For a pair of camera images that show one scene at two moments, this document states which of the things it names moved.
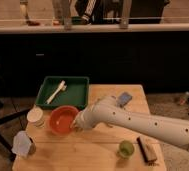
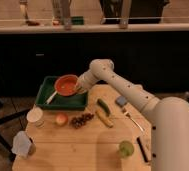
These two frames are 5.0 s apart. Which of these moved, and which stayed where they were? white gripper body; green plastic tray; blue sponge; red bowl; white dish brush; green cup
Moved: white gripper body; red bowl
Stayed: white dish brush; blue sponge; green cup; green plastic tray
